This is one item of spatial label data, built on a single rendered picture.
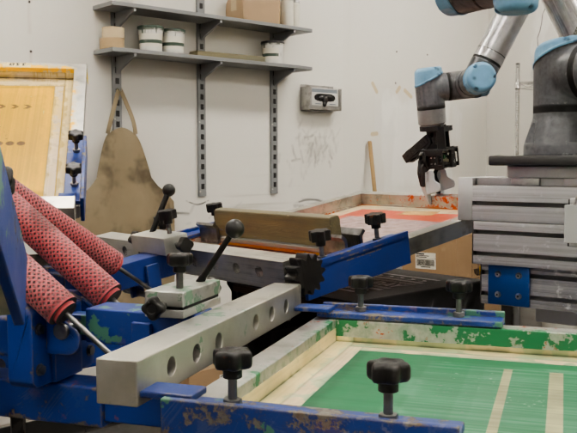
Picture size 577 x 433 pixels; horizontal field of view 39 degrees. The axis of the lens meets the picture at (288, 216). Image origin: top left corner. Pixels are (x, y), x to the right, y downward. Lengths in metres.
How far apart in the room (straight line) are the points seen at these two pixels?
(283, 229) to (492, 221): 0.45
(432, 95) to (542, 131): 0.57
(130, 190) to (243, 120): 0.80
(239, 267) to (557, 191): 0.64
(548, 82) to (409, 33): 3.68
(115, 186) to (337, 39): 1.69
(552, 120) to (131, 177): 2.56
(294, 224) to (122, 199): 2.19
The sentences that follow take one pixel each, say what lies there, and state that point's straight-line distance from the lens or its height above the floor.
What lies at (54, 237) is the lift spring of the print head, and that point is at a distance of 1.32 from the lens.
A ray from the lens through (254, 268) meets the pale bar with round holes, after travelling 1.52.
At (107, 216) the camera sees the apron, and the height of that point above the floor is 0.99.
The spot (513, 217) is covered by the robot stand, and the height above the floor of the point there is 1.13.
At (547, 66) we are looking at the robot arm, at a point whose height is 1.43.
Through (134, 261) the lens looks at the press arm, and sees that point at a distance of 1.64.
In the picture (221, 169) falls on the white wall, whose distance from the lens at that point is 4.29.
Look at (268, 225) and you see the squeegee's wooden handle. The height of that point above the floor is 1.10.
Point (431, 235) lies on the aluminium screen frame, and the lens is 1.83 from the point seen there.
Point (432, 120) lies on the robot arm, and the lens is 2.22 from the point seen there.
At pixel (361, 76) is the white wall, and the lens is 5.01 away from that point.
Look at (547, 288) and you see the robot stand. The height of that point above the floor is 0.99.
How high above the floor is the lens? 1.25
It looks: 4 degrees down
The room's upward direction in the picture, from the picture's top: straight up
